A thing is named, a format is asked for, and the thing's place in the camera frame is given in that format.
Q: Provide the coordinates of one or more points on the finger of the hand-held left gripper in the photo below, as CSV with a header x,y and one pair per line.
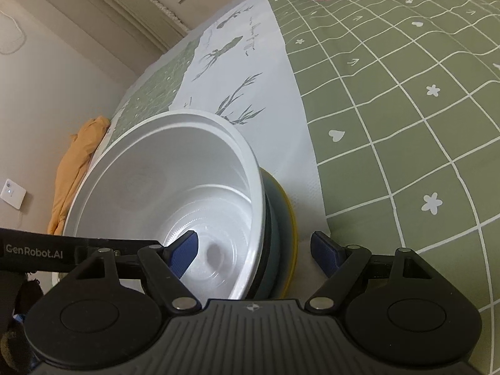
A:
x,y
39,250

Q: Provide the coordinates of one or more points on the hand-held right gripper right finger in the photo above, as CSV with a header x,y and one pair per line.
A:
x,y
324,254

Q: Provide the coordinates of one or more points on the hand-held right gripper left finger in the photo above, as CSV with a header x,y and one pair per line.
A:
x,y
185,254

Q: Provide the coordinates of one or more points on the yellow-rimmed white bowl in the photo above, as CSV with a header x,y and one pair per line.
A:
x,y
288,234

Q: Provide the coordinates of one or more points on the blue enamel bowl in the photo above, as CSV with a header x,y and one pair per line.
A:
x,y
270,242

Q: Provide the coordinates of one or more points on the white plastic bowl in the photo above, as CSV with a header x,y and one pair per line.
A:
x,y
156,172

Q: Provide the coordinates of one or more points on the orange cloth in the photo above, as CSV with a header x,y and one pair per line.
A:
x,y
74,172

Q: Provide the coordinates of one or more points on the green checked tablecloth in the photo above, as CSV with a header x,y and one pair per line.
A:
x,y
390,125

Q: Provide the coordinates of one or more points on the white deer-print table runner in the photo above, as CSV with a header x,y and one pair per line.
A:
x,y
273,86

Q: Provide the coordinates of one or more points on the white wall device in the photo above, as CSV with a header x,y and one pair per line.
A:
x,y
11,194

